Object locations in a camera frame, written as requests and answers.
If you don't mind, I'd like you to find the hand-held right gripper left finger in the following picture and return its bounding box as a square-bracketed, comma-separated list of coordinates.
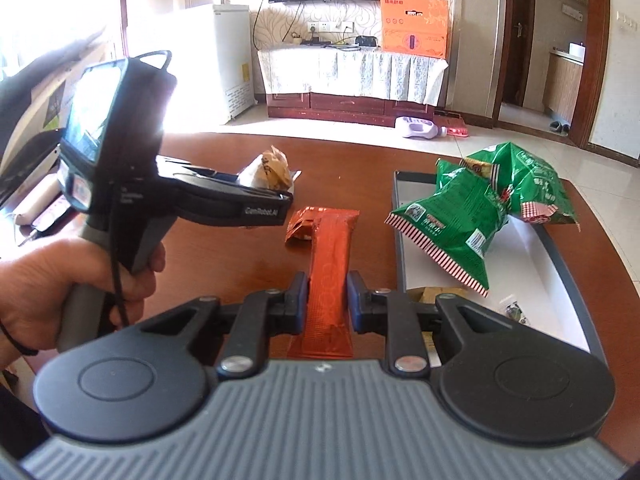
[140, 271, 307, 380]

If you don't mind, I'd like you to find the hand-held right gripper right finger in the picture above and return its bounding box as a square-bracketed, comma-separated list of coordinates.
[348, 270, 514, 376]

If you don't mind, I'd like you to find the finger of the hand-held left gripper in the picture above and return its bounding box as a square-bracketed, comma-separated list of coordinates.
[172, 172, 295, 203]
[186, 162, 242, 182]

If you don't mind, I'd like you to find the brown snack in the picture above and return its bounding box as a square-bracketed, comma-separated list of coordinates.
[237, 145, 296, 194]

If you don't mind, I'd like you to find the long red-orange snack packet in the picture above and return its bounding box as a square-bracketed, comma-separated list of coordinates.
[287, 207, 361, 361]

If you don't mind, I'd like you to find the short orange snack packet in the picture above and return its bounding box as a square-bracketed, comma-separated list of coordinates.
[284, 207, 322, 247]

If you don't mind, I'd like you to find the olive brown snack packet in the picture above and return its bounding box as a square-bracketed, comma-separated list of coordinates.
[407, 285, 471, 367]

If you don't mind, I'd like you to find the clear packet of dark snack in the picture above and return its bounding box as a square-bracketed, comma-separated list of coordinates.
[499, 297, 532, 324]

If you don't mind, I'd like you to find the white tray with dark rim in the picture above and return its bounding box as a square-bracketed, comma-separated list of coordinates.
[392, 170, 609, 369]

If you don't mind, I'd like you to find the person's left hand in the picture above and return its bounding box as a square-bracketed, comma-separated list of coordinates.
[0, 236, 167, 356]

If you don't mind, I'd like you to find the white chest freezer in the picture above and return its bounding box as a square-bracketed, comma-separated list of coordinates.
[149, 3, 256, 124]

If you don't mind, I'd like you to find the green striped snack bag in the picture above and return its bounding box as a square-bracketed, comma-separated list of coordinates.
[384, 165, 511, 297]
[492, 142, 581, 234]

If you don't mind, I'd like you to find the dark wooden television cabinet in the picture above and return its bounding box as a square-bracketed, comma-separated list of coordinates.
[267, 91, 436, 129]

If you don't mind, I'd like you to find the white patterned cabinet cloth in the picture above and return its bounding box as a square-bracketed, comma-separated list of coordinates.
[257, 44, 450, 107]

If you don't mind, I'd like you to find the white and purple bottle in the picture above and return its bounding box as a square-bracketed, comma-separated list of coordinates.
[394, 115, 449, 141]

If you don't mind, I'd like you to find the green snack bag orange label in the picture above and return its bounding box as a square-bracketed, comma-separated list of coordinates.
[435, 146, 506, 196]

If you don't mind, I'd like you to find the black wrist band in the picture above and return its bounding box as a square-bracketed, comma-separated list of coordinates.
[0, 319, 40, 357]

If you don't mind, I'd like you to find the orange cardboard box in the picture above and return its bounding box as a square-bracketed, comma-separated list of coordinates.
[379, 0, 450, 60]

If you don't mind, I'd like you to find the wooden kitchen cabinet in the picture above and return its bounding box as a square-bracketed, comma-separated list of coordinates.
[542, 49, 586, 122]

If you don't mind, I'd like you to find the dark wooden door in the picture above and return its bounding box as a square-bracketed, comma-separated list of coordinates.
[499, 0, 532, 107]

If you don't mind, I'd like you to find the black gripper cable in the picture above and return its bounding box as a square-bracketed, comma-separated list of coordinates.
[111, 49, 174, 327]

